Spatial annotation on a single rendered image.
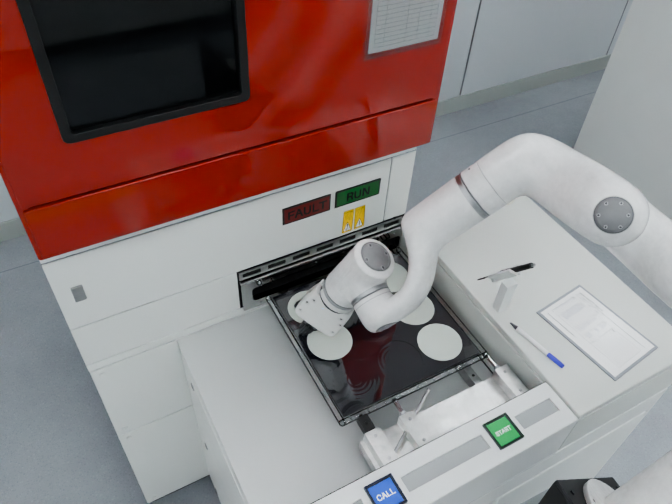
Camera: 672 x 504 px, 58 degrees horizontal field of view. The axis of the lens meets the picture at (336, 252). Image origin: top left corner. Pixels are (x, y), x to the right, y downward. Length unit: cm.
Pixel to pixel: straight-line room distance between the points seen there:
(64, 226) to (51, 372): 150
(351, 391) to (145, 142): 64
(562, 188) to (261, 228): 64
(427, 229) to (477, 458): 43
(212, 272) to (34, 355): 138
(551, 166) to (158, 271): 78
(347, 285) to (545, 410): 46
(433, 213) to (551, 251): 57
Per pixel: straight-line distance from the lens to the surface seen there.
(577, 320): 144
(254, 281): 141
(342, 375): 131
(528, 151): 103
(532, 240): 158
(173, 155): 106
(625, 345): 144
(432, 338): 139
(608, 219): 95
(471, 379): 141
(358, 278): 110
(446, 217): 105
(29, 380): 256
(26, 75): 95
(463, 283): 142
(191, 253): 129
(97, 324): 137
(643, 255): 108
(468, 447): 120
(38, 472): 236
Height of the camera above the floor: 200
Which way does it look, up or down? 46 degrees down
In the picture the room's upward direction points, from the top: 4 degrees clockwise
